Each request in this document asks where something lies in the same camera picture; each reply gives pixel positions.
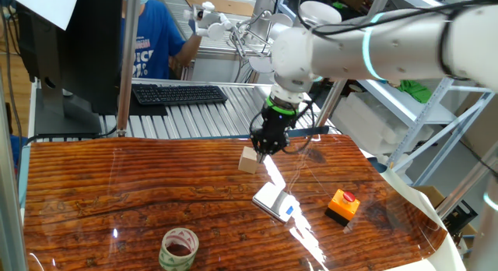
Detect black monitor with stand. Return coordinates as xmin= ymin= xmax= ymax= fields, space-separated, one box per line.
xmin=15 ymin=0 xmax=124 ymax=136

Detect white paper sheet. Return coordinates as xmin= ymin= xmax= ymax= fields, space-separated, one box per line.
xmin=2 ymin=0 xmax=81 ymax=31

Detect aluminium frame post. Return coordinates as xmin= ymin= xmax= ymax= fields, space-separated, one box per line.
xmin=0 ymin=68 xmax=29 ymax=271
xmin=435 ymin=142 xmax=498 ymax=221
xmin=116 ymin=0 xmax=142 ymax=138
xmin=314 ymin=0 xmax=393 ymax=128

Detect bare person forearm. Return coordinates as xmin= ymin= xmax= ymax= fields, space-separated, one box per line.
xmin=173 ymin=33 xmax=203 ymax=68

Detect light wooden block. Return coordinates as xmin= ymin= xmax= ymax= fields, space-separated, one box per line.
xmin=237 ymin=146 xmax=261 ymax=174

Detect brown flat board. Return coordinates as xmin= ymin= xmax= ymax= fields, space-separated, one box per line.
xmin=181 ymin=0 xmax=254 ymax=17

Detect patterned tape roll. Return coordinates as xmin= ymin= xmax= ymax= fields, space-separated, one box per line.
xmin=158 ymin=227 xmax=200 ymax=271

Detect white foam blocks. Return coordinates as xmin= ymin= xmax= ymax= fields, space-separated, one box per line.
xmin=330 ymin=91 xmax=435 ymax=164

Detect orange emergency stop button box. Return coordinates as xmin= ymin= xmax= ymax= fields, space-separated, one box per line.
xmin=324 ymin=188 xmax=362 ymax=227

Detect white metal shelf rack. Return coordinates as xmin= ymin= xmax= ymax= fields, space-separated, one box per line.
xmin=357 ymin=0 xmax=498 ymax=186

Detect person in blue shirt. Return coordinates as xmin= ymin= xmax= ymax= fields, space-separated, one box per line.
xmin=120 ymin=0 xmax=188 ymax=80

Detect wood print table mat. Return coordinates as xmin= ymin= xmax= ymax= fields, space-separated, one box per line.
xmin=23 ymin=133 xmax=448 ymax=271

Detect white haptic control device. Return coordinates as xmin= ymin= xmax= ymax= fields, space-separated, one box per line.
xmin=182 ymin=1 xmax=296 ymax=76

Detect black mouse pad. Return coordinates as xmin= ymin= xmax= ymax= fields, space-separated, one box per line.
xmin=128 ymin=92 xmax=169 ymax=117

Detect silver digital scale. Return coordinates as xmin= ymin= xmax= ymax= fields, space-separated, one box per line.
xmin=251 ymin=181 xmax=300 ymax=224

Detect white table sheet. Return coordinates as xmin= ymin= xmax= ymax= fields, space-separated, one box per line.
xmin=359 ymin=146 xmax=468 ymax=271

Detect black plastic crate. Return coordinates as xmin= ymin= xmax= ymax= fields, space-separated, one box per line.
xmin=443 ymin=200 xmax=479 ymax=237

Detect black monitor cable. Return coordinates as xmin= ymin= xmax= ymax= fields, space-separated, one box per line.
xmin=23 ymin=125 xmax=117 ymax=147

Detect brown cardboard box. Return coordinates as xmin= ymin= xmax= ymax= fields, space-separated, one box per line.
xmin=412 ymin=185 xmax=479 ymax=260

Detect silver cylindrical column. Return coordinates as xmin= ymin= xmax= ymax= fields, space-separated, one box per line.
xmin=249 ymin=0 xmax=278 ymax=29

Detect black keyboard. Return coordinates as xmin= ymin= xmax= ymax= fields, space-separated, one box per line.
xmin=131 ymin=83 xmax=229 ymax=107

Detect green cloth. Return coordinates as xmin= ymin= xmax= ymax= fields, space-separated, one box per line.
xmin=396 ymin=79 xmax=433 ymax=104

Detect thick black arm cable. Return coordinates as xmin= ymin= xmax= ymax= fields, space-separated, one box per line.
xmin=297 ymin=0 xmax=498 ymax=81

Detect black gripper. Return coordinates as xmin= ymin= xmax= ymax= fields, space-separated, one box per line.
xmin=250 ymin=110 xmax=292 ymax=164

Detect blue gloved hand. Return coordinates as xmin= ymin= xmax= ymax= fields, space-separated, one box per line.
xmin=188 ymin=17 xmax=202 ymax=37

